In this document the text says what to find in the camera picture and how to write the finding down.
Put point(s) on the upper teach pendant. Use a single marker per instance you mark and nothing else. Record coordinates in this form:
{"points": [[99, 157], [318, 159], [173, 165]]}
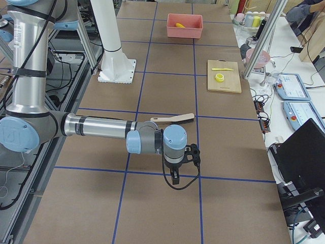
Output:
{"points": [[290, 87]]}

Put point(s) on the lower teach pendant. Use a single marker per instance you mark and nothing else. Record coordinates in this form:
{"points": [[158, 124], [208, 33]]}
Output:
{"points": [[298, 112]]}

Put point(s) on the pink plastic bin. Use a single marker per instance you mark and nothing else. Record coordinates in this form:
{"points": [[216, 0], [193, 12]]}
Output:
{"points": [[193, 26]]}

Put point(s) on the black monitor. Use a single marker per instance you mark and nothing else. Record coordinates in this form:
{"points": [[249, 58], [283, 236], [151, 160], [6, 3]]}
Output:
{"points": [[300, 159]]}

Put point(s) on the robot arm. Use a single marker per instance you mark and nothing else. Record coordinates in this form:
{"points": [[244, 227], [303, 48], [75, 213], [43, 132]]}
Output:
{"points": [[35, 116]]}

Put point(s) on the beige hand brush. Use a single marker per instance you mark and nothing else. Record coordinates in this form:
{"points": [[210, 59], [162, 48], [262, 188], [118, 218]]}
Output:
{"points": [[174, 120]]}

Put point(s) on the stack of pastel cups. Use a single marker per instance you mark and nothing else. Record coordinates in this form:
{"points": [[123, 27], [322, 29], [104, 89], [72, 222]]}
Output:
{"points": [[250, 19]]}

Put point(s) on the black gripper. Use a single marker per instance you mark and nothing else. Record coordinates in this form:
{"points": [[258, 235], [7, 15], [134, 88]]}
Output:
{"points": [[173, 166]]}

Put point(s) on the yellow toy corn cob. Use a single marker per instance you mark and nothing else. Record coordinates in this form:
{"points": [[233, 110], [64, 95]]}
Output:
{"points": [[179, 25]]}

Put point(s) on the seated person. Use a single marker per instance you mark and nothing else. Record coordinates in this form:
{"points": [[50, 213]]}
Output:
{"points": [[301, 16]]}

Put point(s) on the pink bowl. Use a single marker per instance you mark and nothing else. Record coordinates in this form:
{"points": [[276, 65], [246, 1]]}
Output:
{"points": [[262, 60]]}

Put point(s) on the black power strip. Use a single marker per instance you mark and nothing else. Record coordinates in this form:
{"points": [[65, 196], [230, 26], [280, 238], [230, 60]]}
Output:
{"points": [[262, 116]]}

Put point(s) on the teach pendant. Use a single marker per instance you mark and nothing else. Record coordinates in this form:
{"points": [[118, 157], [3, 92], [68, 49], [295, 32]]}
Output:
{"points": [[298, 112], [290, 87]]}

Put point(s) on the bamboo cutting board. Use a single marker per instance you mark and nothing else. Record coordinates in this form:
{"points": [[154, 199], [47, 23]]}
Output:
{"points": [[231, 82]]}

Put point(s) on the yellow lemon slices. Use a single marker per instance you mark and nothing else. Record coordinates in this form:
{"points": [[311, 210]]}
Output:
{"points": [[219, 77]]}

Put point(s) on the white camera stand base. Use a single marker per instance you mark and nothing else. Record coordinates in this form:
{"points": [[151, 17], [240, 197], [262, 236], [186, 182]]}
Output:
{"points": [[115, 66]]}

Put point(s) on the aluminium frame post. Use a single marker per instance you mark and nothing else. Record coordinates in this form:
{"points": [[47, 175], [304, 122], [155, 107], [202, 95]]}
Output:
{"points": [[270, 25]]}

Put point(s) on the yellow plastic knife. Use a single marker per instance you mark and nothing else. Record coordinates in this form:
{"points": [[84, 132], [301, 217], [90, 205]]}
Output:
{"points": [[222, 69]]}

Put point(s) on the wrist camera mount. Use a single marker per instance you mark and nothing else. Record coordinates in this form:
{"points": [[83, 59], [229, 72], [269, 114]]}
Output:
{"points": [[192, 154]]}

